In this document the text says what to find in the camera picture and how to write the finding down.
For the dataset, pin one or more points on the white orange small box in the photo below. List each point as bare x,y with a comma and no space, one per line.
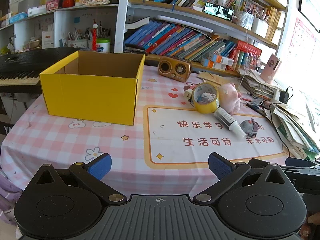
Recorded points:
222,58
215,64

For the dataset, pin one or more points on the brown cardboard pieces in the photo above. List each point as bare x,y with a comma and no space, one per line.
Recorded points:
212,77

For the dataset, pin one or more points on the green lid white jar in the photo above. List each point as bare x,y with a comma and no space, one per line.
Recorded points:
103,46

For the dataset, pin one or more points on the purple cloth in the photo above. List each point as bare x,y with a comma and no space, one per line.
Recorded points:
7,195

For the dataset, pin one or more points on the person's right hand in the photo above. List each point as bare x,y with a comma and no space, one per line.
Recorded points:
313,226

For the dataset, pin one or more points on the row of red books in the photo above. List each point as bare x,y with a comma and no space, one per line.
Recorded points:
247,52

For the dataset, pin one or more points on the brown retro radio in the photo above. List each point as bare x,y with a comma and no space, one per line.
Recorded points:
175,68

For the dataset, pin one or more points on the red tassel ornament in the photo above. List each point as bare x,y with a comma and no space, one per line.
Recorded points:
94,38

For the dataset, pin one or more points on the white bookshelf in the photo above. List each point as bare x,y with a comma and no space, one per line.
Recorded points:
122,17

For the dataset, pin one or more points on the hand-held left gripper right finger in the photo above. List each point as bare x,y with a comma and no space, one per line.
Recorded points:
221,166

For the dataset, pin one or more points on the black electronic keyboard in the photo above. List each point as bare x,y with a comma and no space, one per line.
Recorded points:
15,62

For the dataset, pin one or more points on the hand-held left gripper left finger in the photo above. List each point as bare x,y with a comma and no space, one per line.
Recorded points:
100,167

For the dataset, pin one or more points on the row of blue purple books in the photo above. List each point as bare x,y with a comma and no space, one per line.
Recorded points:
175,40

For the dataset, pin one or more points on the white plug adapter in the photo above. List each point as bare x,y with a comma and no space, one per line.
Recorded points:
187,95

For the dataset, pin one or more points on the pink plush toy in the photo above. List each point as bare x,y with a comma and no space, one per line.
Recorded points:
231,97

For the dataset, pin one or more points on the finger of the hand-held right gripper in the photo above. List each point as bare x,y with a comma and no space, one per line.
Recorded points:
260,162
300,162

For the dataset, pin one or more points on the white red carton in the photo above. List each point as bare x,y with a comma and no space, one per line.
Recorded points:
48,38

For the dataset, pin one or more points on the pink tin box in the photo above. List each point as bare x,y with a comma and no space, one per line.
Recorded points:
53,5

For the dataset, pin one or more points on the black keyboard stand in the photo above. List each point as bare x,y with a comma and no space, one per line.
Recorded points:
6,115

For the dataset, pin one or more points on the grey toy car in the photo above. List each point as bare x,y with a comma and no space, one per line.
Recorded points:
248,127

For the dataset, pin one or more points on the white tissue pack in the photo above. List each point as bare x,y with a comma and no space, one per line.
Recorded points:
37,10

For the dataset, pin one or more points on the black smartphone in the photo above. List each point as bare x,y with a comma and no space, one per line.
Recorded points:
218,11

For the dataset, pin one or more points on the yellow cardboard box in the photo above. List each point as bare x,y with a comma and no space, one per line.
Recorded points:
87,97

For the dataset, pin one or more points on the stacked bowls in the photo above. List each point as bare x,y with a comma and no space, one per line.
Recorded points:
33,44

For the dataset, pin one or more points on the white pen holder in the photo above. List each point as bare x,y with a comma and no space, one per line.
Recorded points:
77,43

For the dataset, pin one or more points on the blue wet wipes pack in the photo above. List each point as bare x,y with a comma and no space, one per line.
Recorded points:
18,17

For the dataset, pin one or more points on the pile of papers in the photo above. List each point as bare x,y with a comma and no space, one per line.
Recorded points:
292,127

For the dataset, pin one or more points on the yellow tape roll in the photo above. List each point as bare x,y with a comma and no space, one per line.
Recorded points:
206,108

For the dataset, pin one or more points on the white glue bottle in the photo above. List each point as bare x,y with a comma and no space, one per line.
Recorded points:
226,118

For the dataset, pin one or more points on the wall poster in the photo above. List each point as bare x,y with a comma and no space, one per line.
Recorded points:
302,50

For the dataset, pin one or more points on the black charger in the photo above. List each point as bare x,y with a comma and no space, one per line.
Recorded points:
285,96

